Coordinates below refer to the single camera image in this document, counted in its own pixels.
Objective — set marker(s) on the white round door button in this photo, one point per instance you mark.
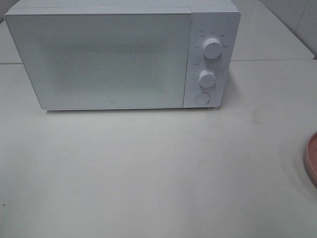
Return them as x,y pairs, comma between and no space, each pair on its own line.
202,98

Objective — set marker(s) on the white round knob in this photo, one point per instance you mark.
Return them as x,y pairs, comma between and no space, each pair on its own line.
207,78
212,47

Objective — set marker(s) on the white microwave door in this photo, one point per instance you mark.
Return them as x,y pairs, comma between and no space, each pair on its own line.
83,62

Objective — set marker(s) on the pink round plate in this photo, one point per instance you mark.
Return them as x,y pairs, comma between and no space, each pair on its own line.
310,159

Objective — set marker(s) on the white microwave oven body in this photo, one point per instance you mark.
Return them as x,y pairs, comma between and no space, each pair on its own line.
209,18

